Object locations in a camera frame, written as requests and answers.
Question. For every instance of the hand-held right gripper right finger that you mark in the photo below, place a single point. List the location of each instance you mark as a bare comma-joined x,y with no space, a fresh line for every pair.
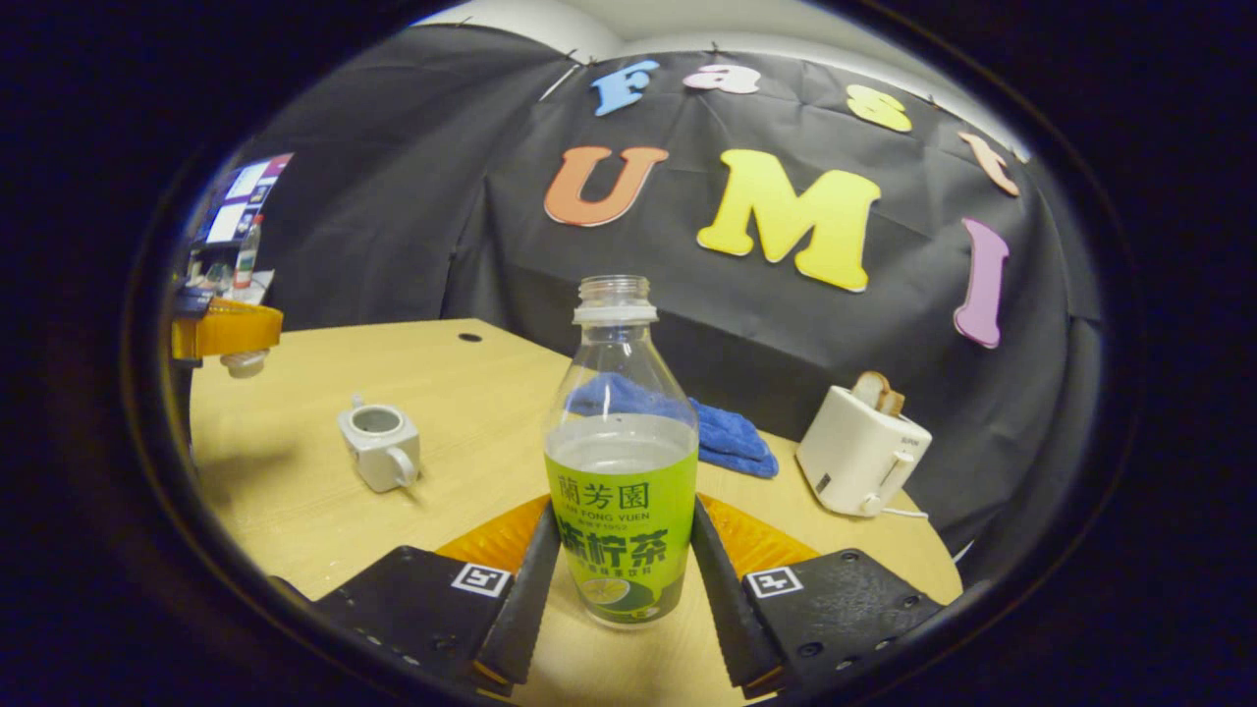
727,609

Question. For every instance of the computer monitor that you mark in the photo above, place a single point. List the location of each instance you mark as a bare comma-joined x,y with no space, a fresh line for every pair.
244,196

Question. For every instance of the bread slice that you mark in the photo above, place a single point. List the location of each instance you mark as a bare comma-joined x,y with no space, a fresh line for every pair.
879,391

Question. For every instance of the black backdrop cloth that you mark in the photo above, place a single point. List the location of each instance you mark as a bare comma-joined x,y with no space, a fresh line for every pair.
412,196

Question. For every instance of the white toaster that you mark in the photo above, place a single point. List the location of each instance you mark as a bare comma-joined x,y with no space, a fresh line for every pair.
859,457

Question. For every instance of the white ceramic teacup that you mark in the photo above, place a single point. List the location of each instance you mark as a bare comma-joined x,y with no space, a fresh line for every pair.
381,447

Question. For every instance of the red label water bottle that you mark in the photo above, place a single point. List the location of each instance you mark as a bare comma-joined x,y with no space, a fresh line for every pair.
245,257

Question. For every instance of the white side table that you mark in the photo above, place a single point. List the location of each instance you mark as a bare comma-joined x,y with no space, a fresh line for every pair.
260,287

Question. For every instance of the blue towel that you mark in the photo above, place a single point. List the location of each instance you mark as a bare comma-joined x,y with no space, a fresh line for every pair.
732,437

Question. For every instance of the white teacup lid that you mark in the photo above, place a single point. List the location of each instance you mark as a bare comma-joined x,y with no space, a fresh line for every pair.
244,364

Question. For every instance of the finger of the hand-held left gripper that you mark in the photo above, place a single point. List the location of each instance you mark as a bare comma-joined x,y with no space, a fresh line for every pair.
231,332

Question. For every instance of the green label water bottle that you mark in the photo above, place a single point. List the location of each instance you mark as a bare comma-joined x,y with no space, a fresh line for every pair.
621,511

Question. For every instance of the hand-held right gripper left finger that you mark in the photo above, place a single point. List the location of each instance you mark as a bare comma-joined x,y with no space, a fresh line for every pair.
520,609

